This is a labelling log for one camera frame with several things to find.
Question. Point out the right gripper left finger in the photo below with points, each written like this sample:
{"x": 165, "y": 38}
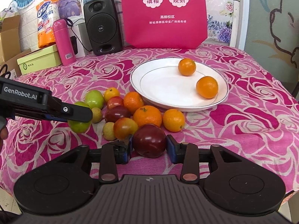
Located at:
{"x": 113, "y": 153}

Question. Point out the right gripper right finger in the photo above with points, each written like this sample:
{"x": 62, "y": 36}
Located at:
{"x": 188, "y": 155}

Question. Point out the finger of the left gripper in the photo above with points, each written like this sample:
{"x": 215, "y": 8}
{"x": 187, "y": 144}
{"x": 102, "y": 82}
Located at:
{"x": 72, "y": 111}
{"x": 50, "y": 117}

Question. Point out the green oval fruit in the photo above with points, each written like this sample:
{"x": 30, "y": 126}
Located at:
{"x": 77, "y": 126}

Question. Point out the tan longan fruit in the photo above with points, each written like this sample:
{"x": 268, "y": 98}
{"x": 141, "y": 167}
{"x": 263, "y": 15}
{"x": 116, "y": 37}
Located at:
{"x": 97, "y": 115}
{"x": 108, "y": 132}

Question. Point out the dark red plum large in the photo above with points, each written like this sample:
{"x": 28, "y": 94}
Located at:
{"x": 149, "y": 141}

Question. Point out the person's left hand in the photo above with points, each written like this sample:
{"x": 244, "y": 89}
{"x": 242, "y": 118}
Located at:
{"x": 3, "y": 135}

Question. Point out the green apple round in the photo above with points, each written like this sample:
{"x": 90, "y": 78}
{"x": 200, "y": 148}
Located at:
{"x": 94, "y": 99}

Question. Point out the red yellow apple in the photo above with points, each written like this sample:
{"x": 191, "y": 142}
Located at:
{"x": 124, "y": 127}

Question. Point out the yellow orange right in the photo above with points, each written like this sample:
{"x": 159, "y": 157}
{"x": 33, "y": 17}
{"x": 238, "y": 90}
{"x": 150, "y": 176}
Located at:
{"x": 173, "y": 120}

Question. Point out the small yellow orange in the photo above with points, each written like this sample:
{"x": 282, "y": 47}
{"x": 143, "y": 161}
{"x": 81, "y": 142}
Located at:
{"x": 110, "y": 93}

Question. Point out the small red apple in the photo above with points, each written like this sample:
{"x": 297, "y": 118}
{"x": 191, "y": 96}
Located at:
{"x": 114, "y": 102}

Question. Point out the large navel orange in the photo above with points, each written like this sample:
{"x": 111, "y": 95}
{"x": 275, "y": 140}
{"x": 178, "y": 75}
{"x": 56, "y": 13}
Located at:
{"x": 148, "y": 115}

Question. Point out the brown cardboard box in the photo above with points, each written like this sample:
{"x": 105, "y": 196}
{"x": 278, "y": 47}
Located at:
{"x": 10, "y": 45}

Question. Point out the green cardboard box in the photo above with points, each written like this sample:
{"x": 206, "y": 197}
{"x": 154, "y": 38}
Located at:
{"x": 41, "y": 59}

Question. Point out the medium orange tangerine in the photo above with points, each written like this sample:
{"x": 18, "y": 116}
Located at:
{"x": 133, "y": 101}

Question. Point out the white box behind thermos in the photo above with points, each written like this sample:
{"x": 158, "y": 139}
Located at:
{"x": 79, "y": 39}

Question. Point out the orange on plate right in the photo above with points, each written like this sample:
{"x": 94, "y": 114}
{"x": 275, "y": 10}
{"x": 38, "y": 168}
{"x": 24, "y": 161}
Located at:
{"x": 207, "y": 87}

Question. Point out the white round plate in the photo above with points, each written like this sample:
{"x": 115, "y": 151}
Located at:
{"x": 159, "y": 82}

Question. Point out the pink thermos bottle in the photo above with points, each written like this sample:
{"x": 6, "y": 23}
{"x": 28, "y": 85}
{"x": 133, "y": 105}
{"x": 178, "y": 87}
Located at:
{"x": 63, "y": 42}

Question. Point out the small orange far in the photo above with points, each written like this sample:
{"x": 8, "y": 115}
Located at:
{"x": 187, "y": 67}

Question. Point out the orange snack bag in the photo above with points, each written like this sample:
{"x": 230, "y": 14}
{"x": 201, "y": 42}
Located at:
{"x": 47, "y": 14}

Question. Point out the black speaker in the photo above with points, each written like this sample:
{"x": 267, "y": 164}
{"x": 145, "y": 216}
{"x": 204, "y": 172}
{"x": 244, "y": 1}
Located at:
{"x": 103, "y": 27}

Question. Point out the pink tote bag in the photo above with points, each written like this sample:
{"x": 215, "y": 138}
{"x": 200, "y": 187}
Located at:
{"x": 170, "y": 24}

